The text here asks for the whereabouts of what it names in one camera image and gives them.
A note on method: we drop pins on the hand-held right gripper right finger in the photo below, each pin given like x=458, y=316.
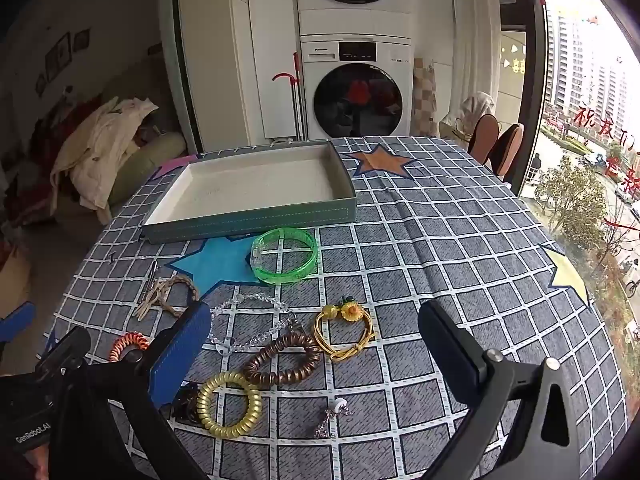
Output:
x=450, y=355

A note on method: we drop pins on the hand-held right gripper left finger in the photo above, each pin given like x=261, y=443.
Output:
x=185, y=345

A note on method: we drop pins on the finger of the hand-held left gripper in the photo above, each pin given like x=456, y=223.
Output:
x=17, y=321
x=65, y=352

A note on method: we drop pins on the silver hair clip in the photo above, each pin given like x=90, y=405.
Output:
x=151, y=280

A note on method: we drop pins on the silver charm with white bead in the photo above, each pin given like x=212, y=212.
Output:
x=341, y=404

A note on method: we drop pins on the green tray with white lining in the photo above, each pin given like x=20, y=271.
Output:
x=250, y=185

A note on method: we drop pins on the grey checked star tablecloth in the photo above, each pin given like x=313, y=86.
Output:
x=450, y=240

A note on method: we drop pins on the green plastic bangle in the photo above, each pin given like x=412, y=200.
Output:
x=290, y=280

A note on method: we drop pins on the red clothes pile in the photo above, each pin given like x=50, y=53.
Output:
x=45, y=150

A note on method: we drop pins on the cream sofa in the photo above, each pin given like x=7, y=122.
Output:
x=150, y=160

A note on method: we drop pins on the beige jacket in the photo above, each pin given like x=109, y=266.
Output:
x=100, y=145

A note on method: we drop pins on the brown chair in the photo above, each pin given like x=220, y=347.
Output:
x=510, y=155
x=484, y=135

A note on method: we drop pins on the white cloth on chair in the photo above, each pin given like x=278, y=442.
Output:
x=477, y=105

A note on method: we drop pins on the beige checked towel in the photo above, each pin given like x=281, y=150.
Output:
x=425, y=100

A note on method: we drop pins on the white cabinet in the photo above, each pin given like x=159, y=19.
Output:
x=225, y=60

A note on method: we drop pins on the white washing machine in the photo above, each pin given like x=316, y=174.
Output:
x=312, y=75

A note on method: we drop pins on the tall picture frame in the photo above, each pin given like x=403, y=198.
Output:
x=57, y=57

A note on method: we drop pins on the small picture frame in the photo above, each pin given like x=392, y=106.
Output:
x=81, y=40

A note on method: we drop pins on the black window frame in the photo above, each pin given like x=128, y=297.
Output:
x=530, y=60

